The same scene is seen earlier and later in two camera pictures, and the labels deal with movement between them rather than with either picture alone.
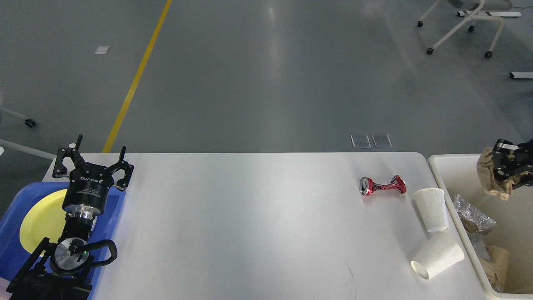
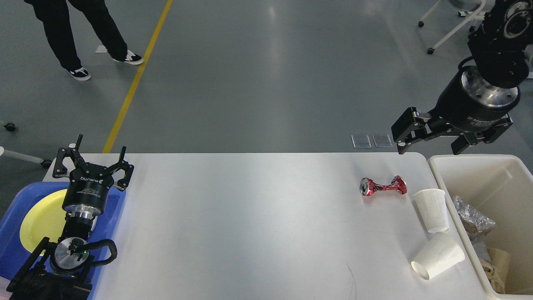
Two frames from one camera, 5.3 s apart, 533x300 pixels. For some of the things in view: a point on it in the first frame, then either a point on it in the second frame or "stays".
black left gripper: (87, 193) stays
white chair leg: (29, 122) -> (46, 163)
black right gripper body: (523, 162) -> (468, 103)
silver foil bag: (479, 246) stays
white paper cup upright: (432, 203) stays
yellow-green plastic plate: (43, 218) stays
